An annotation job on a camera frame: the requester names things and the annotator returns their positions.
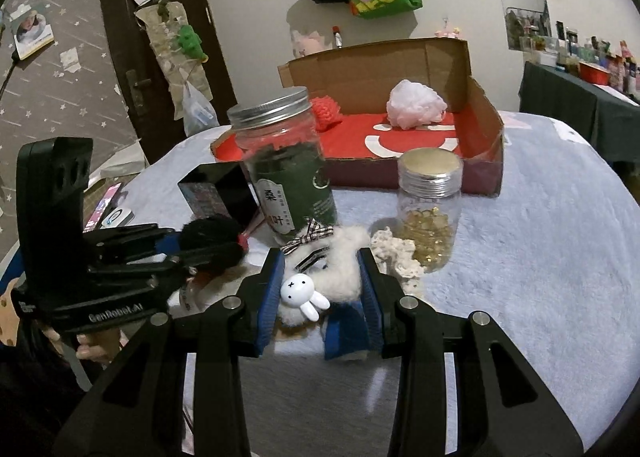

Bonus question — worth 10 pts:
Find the black fluffy pompom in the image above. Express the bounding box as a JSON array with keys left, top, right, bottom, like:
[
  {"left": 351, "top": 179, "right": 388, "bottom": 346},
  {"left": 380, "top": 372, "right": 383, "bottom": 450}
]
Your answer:
[{"left": 178, "top": 214, "right": 245, "bottom": 273}]

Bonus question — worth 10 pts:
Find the white fluffy plush with bunny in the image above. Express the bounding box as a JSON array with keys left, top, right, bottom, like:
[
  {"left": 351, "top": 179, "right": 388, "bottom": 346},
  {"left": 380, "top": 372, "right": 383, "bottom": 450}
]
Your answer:
[{"left": 271, "top": 216, "right": 384, "bottom": 363}]

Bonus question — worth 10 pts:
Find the white mesh pouf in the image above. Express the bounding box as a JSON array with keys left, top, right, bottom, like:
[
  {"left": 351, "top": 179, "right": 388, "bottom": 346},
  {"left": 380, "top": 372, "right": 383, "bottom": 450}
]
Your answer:
[{"left": 386, "top": 79, "right": 448, "bottom": 130}]

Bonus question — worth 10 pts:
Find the small jar with gold beads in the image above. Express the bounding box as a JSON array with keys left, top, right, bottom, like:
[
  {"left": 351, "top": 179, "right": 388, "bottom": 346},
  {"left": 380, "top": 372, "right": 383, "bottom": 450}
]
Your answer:
[{"left": 397, "top": 147, "right": 463, "bottom": 273}]

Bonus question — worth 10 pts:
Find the white charger device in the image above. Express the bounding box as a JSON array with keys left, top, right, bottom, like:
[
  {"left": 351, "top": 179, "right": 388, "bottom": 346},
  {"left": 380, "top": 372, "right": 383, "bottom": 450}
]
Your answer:
[{"left": 100, "top": 207, "right": 134, "bottom": 229}]

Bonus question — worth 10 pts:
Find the plastic bag on door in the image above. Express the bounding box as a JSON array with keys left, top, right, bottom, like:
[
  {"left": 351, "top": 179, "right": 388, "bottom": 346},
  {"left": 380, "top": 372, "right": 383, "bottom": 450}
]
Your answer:
[{"left": 182, "top": 81, "right": 219, "bottom": 138}]

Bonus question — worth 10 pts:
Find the green dinosaur plush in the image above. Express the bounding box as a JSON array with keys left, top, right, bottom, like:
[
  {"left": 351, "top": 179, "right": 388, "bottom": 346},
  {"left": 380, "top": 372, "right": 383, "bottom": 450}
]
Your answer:
[{"left": 176, "top": 25, "right": 208, "bottom": 63}]

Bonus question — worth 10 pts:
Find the red cardboard box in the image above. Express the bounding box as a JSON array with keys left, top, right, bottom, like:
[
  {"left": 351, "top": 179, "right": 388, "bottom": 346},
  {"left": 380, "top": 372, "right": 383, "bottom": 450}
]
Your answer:
[{"left": 210, "top": 37, "right": 507, "bottom": 198}]

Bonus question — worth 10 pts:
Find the dark green side table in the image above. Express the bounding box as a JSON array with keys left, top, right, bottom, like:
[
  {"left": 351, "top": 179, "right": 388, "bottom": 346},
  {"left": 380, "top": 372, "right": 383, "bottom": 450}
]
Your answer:
[{"left": 518, "top": 62, "right": 640, "bottom": 164}]

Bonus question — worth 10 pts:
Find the person left hand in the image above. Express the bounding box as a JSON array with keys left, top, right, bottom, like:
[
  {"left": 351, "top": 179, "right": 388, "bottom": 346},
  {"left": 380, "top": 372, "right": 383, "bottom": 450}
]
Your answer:
[{"left": 42, "top": 327, "right": 122, "bottom": 365}]

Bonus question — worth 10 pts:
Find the colourful black small box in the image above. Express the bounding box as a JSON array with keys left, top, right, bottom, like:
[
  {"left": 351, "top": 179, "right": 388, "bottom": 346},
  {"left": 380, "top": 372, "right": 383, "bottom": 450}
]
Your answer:
[{"left": 178, "top": 162, "right": 259, "bottom": 233}]

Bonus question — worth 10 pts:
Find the red mesh pouf in box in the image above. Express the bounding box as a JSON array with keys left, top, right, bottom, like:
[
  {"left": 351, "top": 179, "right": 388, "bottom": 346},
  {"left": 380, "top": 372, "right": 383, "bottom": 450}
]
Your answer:
[{"left": 310, "top": 96, "right": 343, "bottom": 132}]

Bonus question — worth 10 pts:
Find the pink pig plush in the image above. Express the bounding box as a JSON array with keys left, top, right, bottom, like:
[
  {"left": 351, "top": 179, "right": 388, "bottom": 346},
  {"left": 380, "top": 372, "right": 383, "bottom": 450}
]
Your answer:
[{"left": 291, "top": 30, "right": 328, "bottom": 58}]

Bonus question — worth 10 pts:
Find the large jar with green leaves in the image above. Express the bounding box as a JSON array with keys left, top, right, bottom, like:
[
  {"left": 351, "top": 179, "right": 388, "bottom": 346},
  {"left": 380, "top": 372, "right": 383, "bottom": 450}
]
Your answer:
[{"left": 228, "top": 87, "right": 337, "bottom": 245}]

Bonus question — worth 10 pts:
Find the cream lace scrunchie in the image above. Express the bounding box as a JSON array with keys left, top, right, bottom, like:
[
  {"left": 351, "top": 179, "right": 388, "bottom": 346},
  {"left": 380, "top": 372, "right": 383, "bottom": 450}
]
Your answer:
[{"left": 370, "top": 228, "right": 425, "bottom": 281}]

